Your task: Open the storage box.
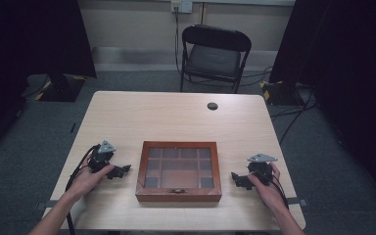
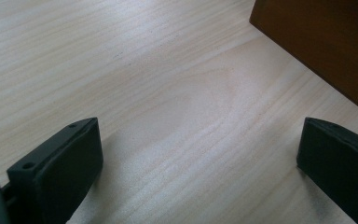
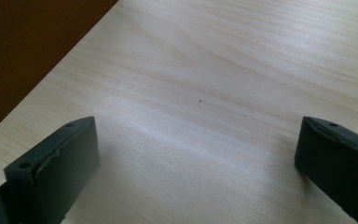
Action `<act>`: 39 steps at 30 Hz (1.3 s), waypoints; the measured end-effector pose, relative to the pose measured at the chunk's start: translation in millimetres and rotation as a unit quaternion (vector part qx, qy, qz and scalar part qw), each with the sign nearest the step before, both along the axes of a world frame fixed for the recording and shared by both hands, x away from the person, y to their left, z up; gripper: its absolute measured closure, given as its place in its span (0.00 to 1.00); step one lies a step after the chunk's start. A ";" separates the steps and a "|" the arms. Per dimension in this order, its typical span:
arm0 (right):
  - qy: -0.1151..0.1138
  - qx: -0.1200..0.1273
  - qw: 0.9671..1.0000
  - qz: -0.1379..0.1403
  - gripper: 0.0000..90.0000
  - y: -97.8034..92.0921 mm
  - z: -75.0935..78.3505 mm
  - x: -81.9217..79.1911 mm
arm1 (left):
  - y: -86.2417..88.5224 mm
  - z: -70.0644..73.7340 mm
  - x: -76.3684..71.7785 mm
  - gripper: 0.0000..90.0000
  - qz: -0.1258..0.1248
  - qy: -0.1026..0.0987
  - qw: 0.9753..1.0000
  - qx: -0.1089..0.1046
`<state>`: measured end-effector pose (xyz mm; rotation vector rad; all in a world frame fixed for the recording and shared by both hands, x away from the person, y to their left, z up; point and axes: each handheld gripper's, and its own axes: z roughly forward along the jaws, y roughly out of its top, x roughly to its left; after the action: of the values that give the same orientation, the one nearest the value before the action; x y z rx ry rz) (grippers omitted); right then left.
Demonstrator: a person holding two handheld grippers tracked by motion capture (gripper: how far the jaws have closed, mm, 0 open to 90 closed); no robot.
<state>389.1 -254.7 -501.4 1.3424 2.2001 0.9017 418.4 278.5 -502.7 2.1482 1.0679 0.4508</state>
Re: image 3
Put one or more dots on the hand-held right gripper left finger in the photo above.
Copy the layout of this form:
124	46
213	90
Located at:
59	168

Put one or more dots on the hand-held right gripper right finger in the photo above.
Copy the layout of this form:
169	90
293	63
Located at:
338	158

